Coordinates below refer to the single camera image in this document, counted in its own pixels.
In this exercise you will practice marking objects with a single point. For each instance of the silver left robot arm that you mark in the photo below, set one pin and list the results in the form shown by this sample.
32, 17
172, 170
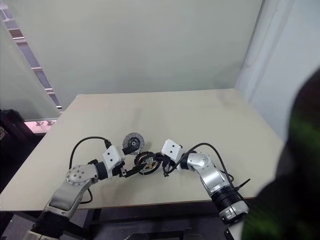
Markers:
75, 177

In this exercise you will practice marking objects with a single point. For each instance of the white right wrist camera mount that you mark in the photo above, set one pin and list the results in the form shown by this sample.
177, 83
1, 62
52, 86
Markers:
171, 148

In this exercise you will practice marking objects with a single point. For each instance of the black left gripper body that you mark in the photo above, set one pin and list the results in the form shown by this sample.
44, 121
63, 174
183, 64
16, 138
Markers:
118, 172

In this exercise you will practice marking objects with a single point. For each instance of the dark blurry rounded shape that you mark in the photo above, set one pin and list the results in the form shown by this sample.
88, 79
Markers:
300, 175

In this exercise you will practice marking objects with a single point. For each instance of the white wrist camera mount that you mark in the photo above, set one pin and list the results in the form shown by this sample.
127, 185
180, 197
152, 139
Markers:
171, 148
111, 157

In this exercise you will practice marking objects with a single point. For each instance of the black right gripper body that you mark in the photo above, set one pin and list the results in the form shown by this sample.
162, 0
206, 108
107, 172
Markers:
167, 160

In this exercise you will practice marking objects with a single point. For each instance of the motor stator with copper windings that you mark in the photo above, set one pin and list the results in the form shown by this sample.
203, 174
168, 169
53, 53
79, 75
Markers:
138, 160

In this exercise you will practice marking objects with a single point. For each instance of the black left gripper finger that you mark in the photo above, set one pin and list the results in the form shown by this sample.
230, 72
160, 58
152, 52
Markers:
135, 170
130, 150

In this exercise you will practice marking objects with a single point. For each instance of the small silver floor fixture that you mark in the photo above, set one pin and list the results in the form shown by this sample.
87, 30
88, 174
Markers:
39, 122
50, 122

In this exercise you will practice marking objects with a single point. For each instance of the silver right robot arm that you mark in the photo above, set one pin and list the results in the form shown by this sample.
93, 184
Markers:
212, 175

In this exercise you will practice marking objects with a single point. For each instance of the grey round rotor disc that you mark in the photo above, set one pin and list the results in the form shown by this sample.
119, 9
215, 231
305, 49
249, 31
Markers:
133, 142

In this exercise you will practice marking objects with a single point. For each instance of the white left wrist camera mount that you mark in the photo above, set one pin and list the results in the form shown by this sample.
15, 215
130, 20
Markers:
111, 157

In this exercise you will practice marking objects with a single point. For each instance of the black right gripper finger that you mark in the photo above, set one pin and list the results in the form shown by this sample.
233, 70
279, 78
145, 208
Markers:
165, 171
155, 158

